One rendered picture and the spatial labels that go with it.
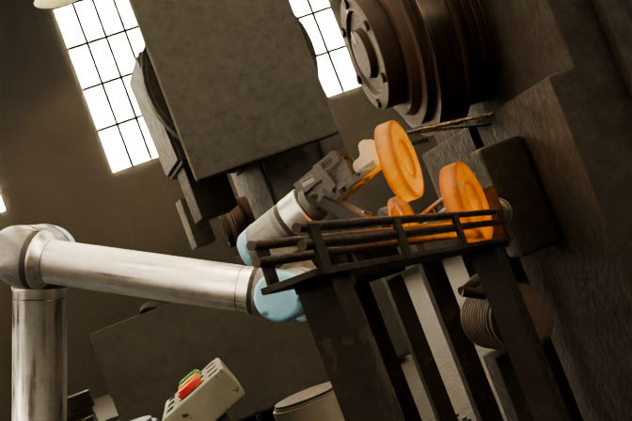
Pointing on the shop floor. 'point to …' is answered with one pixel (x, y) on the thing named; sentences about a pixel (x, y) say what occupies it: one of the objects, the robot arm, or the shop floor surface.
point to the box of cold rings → (149, 397)
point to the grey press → (234, 97)
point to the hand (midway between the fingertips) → (395, 151)
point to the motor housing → (480, 324)
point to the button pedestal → (207, 397)
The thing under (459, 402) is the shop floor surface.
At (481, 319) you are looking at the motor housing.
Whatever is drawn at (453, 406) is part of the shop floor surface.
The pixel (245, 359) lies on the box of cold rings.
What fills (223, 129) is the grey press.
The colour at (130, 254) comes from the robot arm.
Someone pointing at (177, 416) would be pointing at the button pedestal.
